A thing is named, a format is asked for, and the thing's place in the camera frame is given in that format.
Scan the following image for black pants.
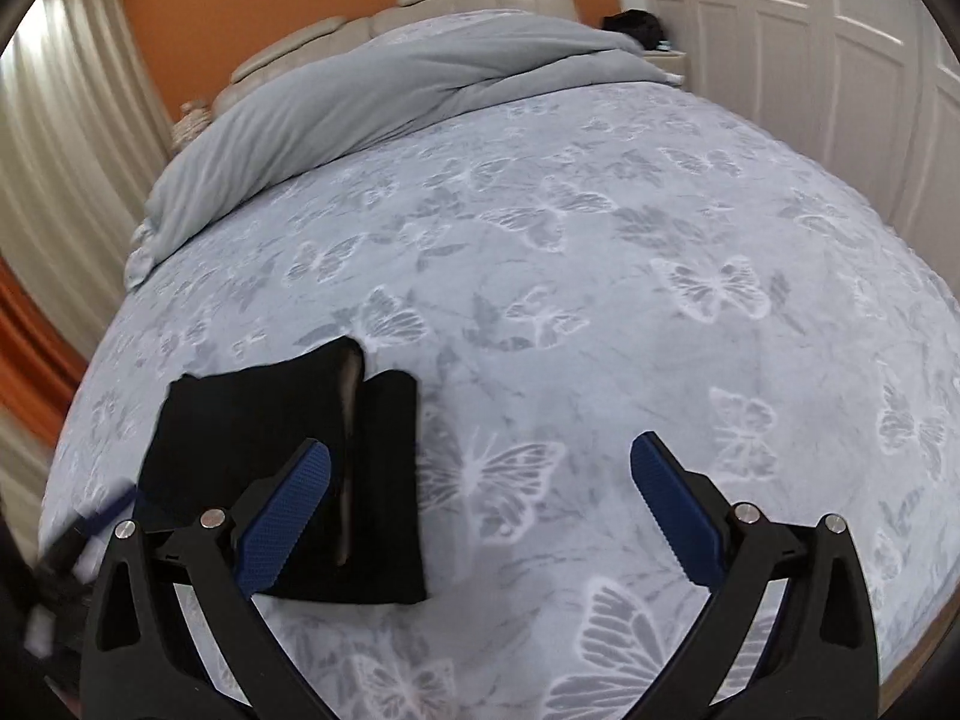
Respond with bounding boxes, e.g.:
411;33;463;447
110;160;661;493
133;337;428;605

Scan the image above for orange curtain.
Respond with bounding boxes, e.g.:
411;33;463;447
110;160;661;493
0;262;88;449

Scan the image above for butterfly patterned bed cover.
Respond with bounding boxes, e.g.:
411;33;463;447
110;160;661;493
41;83;958;718

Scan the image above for cream curtain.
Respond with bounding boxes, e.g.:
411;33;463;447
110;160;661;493
2;0;171;356

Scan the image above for white bedside lamp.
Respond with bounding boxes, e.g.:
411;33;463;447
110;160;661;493
171;99;213;153

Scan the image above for white nightstand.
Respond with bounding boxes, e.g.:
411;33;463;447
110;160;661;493
644;50;688;88

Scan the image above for white wardrobe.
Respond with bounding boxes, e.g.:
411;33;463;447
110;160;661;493
647;0;960;284

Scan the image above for black item on nightstand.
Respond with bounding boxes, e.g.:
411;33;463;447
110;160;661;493
601;8;667;50

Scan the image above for grey duvet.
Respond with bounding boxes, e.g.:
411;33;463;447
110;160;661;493
124;11;679;289

